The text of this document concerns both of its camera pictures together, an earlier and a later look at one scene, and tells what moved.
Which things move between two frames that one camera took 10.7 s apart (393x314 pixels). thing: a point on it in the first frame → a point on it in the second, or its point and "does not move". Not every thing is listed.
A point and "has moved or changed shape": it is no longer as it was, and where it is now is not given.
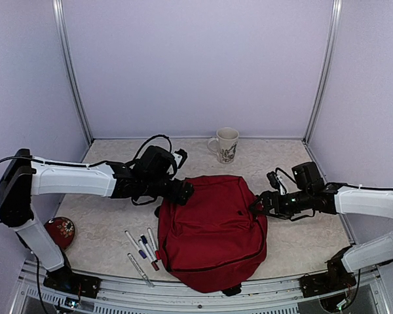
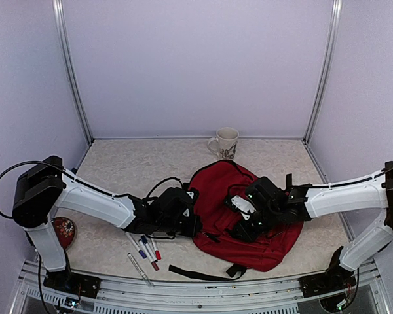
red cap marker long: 154,243 does not move
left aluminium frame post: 58,10 does not move
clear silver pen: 149,283 does not move
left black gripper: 175,195 → 191,231
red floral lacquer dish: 61,230 does not move
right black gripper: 267,196 → 247,234
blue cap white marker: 140,251 does not move
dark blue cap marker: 149,249 does not move
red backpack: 213,241 has moved or changed shape
